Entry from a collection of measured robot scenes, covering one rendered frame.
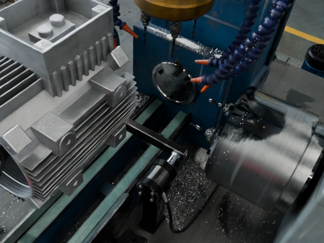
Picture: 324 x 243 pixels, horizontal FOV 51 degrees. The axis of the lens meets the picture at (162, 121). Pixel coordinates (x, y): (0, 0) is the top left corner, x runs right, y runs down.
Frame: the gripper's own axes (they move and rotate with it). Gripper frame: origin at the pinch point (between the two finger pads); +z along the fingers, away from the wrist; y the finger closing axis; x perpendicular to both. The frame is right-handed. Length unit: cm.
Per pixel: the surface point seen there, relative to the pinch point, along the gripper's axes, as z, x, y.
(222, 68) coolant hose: 27.0, 13.0, -15.1
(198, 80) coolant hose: 27.4, 19.4, -10.5
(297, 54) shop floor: 222, 163, -10
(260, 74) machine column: 69, 51, -14
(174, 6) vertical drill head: 31.2, 7.4, -1.8
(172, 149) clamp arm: 19.7, 36.7, -9.7
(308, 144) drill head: 29, 25, -35
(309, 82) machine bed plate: 93, 68, -30
